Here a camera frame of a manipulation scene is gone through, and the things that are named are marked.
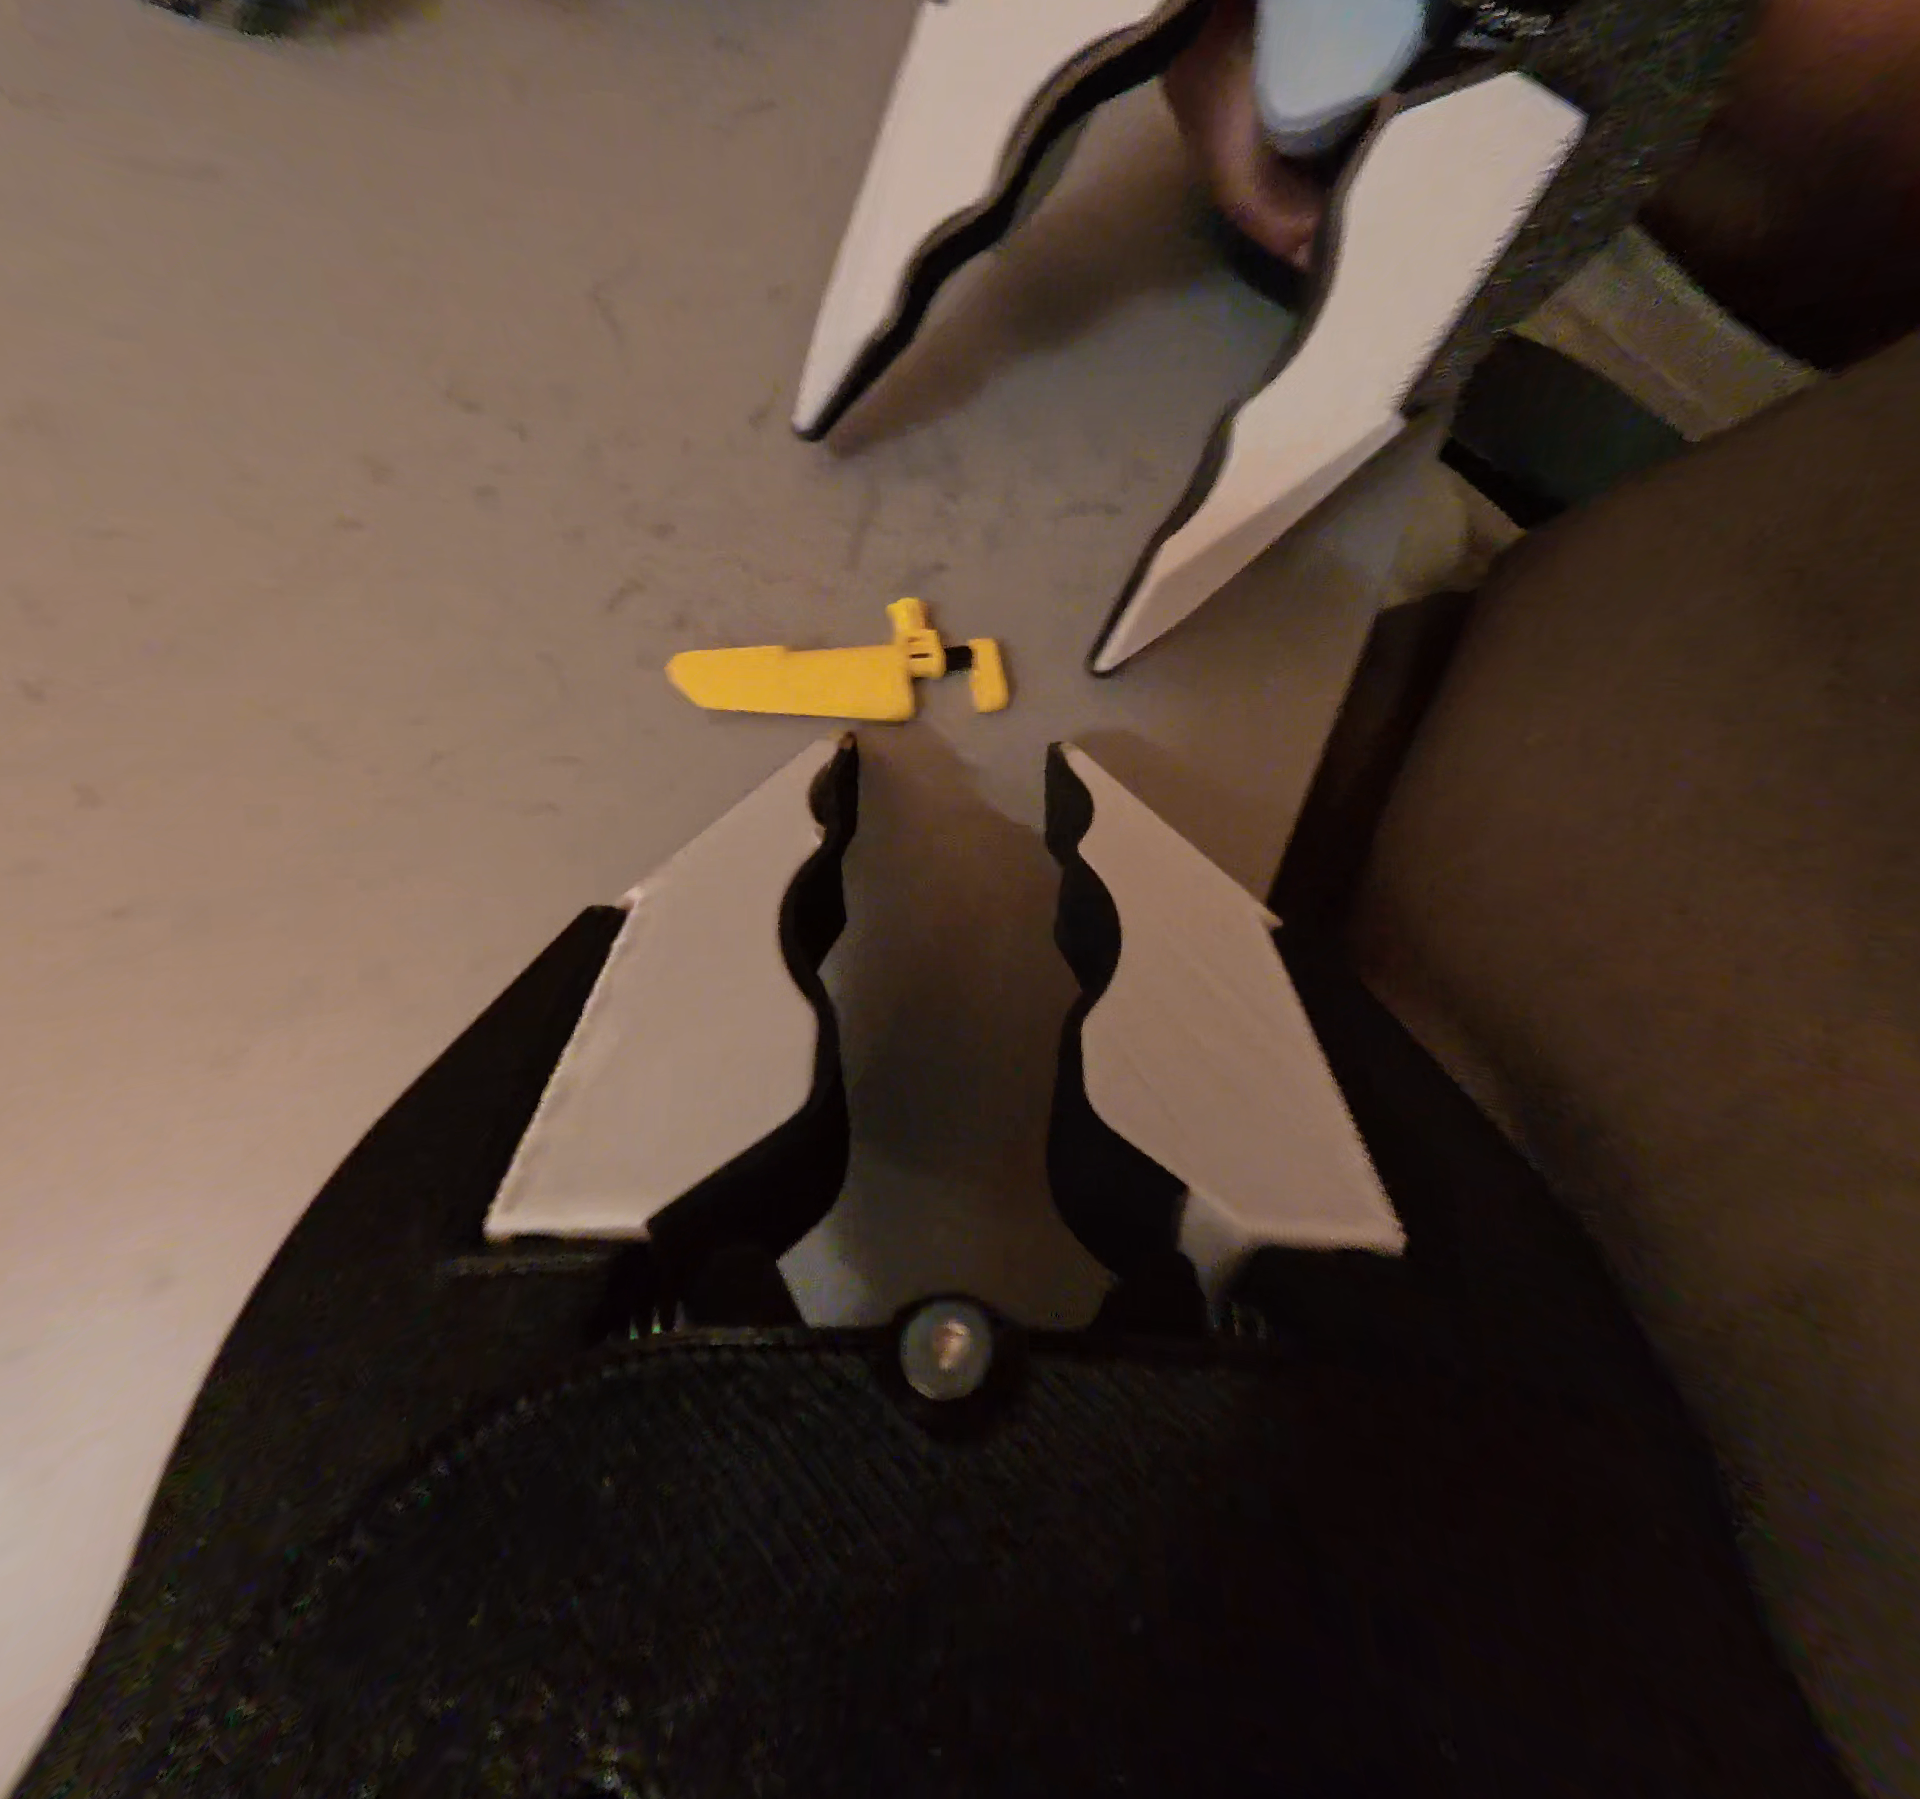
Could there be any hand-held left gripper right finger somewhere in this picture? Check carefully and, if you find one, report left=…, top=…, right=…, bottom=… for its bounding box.
left=1044, top=742, right=1408, bottom=1324

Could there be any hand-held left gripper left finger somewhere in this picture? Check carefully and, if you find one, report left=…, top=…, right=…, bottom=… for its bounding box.
left=482, top=734, right=861, bottom=1280

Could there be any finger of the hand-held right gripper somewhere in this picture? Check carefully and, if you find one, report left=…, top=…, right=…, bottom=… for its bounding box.
left=1086, top=73, right=1592, bottom=680
left=788, top=0, right=1228, bottom=446

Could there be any yellow plastic toy piece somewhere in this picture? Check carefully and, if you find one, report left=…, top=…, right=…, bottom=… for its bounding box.
left=665, top=644, right=918, bottom=726

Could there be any person's right forearm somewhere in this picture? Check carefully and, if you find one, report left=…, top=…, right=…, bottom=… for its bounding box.
left=1650, top=0, right=1920, bottom=370

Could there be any person's brown shirt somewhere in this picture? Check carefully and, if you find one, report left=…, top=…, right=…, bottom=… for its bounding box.
left=1350, top=344, right=1920, bottom=1799

